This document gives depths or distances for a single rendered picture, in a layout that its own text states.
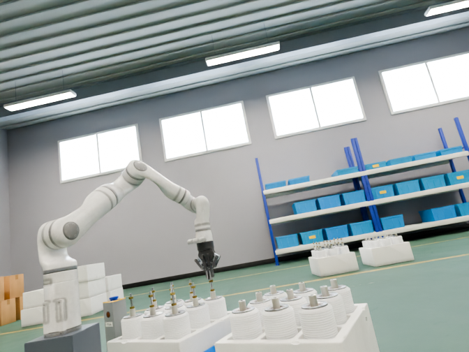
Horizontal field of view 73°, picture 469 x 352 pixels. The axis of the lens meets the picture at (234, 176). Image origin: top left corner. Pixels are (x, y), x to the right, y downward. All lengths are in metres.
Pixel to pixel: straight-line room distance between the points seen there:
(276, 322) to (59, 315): 0.61
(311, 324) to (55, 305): 0.71
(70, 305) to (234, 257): 5.53
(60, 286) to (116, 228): 6.15
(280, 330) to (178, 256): 5.78
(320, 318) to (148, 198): 6.23
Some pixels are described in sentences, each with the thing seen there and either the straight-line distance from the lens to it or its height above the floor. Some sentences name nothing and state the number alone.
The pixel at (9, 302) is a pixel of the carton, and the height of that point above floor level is 0.25.
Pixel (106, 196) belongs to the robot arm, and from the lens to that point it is 1.21.
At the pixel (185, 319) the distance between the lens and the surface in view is 1.26.
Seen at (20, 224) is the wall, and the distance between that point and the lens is 8.44.
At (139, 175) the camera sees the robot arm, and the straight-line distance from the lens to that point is 1.35.
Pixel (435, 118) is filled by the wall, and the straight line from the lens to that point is 7.62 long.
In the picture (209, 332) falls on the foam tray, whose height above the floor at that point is 0.16.
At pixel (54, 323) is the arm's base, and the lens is 1.10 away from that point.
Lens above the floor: 0.45
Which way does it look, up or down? 12 degrees up
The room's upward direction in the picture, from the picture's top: 10 degrees counter-clockwise
